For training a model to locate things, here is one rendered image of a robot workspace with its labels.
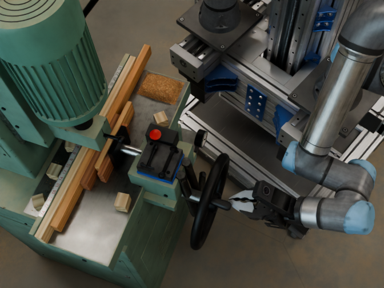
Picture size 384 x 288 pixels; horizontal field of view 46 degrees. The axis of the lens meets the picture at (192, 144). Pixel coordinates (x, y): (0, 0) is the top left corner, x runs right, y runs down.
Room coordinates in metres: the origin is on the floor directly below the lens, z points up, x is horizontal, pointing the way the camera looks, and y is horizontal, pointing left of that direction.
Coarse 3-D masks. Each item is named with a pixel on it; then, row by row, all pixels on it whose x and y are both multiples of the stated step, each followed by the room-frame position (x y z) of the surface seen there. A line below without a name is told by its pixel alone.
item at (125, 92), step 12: (144, 48) 0.93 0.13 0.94; (144, 60) 0.89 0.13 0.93; (132, 72) 0.84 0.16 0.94; (132, 84) 0.81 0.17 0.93; (120, 96) 0.76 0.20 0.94; (120, 108) 0.72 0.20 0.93; (108, 120) 0.68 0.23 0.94; (84, 168) 0.53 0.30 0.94; (72, 192) 0.46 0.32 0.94; (72, 204) 0.44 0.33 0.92; (60, 216) 0.40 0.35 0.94; (60, 228) 0.38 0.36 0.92
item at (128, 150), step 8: (120, 128) 0.62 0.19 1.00; (128, 136) 0.62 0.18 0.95; (112, 144) 0.57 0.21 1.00; (120, 144) 0.58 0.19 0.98; (128, 144) 0.61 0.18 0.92; (112, 152) 0.55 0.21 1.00; (120, 152) 0.57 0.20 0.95; (128, 152) 0.56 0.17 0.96; (136, 152) 0.56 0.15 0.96; (112, 160) 0.54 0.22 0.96; (120, 160) 0.56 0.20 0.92
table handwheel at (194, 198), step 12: (228, 156) 0.57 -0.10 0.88; (216, 168) 0.50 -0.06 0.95; (228, 168) 0.57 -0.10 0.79; (216, 180) 0.47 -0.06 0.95; (192, 192) 0.49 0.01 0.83; (204, 192) 0.43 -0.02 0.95; (216, 192) 0.48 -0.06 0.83; (204, 204) 0.40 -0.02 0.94; (204, 216) 0.38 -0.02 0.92; (192, 228) 0.36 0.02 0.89; (204, 228) 0.41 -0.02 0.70; (192, 240) 0.34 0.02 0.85; (204, 240) 0.37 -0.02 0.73
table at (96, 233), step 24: (144, 72) 0.87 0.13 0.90; (144, 96) 0.78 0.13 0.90; (144, 120) 0.69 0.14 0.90; (168, 120) 0.69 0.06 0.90; (120, 168) 0.54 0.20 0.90; (96, 192) 0.48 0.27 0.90; (120, 192) 0.47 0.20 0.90; (144, 192) 0.48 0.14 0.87; (72, 216) 0.41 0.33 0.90; (96, 216) 0.41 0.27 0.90; (120, 216) 0.40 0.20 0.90; (72, 240) 0.35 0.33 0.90; (96, 240) 0.34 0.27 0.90; (120, 240) 0.34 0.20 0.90; (96, 264) 0.29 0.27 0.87
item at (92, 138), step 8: (96, 120) 0.60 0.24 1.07; (104, 120) 0.60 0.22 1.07; (56, 128) 0.59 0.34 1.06; (64, 128) 0.58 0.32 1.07; (72, 128) 0.58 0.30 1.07; (96, 128) 0.58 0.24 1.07; (104, 128) 0.59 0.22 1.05; (56, 136) 0.60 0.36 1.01; (64, 136) 0.59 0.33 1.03; (72, 136) 0.57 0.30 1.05; (80, 136) 0.56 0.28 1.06; (88, 136) 0.56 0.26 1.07; (96, 136) 0.56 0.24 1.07; (80, 144) 0.57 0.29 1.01; (88, 144) 0.56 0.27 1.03; (96, 144) 0.55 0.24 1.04; (104, 144) 0.57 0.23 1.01
